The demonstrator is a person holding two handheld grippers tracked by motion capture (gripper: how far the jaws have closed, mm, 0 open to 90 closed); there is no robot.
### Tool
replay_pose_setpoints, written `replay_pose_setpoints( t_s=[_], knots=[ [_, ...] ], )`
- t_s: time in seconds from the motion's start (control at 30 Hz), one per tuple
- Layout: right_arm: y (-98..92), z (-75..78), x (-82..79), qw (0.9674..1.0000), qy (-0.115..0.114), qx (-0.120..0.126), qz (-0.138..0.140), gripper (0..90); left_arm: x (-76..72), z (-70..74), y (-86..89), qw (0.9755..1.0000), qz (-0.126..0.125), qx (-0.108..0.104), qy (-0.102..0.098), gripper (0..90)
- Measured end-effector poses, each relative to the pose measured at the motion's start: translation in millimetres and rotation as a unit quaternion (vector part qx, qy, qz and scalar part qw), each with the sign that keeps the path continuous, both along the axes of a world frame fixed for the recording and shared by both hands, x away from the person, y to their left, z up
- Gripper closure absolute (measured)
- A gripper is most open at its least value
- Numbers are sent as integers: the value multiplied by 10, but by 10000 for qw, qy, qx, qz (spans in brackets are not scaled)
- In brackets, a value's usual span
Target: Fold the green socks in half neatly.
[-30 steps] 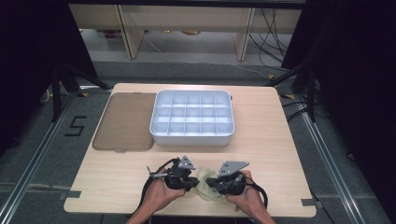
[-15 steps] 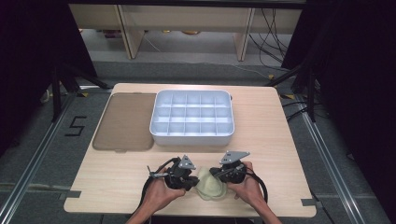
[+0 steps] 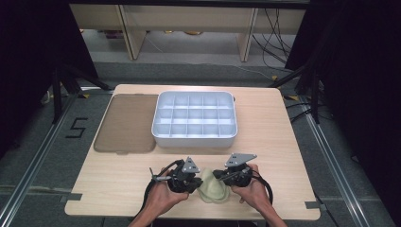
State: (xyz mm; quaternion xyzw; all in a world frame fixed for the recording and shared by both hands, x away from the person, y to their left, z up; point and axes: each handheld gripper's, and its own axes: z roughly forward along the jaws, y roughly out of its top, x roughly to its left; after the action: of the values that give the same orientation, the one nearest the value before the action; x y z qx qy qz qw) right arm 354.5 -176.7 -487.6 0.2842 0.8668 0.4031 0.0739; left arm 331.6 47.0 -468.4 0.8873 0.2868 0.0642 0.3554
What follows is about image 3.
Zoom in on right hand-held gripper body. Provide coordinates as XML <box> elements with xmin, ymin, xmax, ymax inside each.
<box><xmin>220</xmin><ymin>152</ymin><xmax>258</xmax><ymax>187</ymax></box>

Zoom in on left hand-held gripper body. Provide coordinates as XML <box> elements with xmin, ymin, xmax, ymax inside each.
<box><xmin>166</xmin><ymin>156</ymin><xmax>201</xmax><ymax>194</ymax></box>

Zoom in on light green sock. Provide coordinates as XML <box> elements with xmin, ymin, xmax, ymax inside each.
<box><xmin>197</xmin><ymin>167</ymin><xmax>231</xmax><ymax>204</ymax></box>

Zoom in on person's right hand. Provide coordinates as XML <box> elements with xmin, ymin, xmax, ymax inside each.
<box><xmin>231</xmin><ymin>164</ymin><xmax>270</xmax><ymax>212</ymax></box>

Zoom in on person's left hand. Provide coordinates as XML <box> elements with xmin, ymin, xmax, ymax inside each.
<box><xmin>147</xmin><ymin>167</ymin><xmax>190</xmax><ymax>219</ymax></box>

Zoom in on white compartment box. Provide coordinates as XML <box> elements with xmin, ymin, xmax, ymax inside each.
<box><xmin>150</xmin><ymin>90</ymin><xmax>238</xmax><ymax>148</ymax></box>

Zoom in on brown transparent lid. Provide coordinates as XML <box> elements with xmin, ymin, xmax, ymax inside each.
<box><xmin>94</xmin><ymin>93</ymin><xmax>160</xmax><ymax>155</ymax></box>

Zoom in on grey tape strip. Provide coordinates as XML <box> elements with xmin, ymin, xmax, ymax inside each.
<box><xmin>59</xmin><ymin>192</ymin><xmax>83</xmax><ymax>203</ymax></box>
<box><xmin>305</xmin><ymin>201</ymin><xmax>327</xmax><ymax>212</ymax></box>

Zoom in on black metal stand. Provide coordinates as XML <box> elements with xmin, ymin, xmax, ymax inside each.
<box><xmin>51</xmin><ymin>63</ymin><xmax>112</xmax><ymax>125</ymax></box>
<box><xmin>268</xmin><ymin>63</ymin><xmax>323</xmax><ymax>125</ymax></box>

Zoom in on light wooden background desk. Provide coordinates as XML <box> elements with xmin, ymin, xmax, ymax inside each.
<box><xmin>69</xmin><ymin>3</ymin><xmax>307</xmax><ymax>62</ymax></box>

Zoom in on dark curtain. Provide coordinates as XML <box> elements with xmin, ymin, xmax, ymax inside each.
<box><xmin>285</xmin><ymin>0</ymin><xmax>401</xmax><ymax>221</ymax></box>
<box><xmin>0</xmin><ymin>0</ymin><xmax>98</xmax><ymax>159</ymax></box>

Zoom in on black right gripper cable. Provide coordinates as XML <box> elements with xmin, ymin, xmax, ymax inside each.
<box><xmin>251</xmin><ymin>175</ymin><xmax>274</xmax><ymax>206</ymax></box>

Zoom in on aluminium floor rail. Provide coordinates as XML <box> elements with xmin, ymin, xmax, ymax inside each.
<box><xmin>298</xmin><ymin>94</ymin><xmax>371</xmax><ymax>227</ymax></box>
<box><xmin>0</xmin><ymin>94</ymin><xmax>80</xmax><ymax>227</ymax></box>

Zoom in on black floor cables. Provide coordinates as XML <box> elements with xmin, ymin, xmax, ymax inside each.
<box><xmin>251</xmin><ymin>8</ymin><xmax>297</xmax><ymax>70</ymax></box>

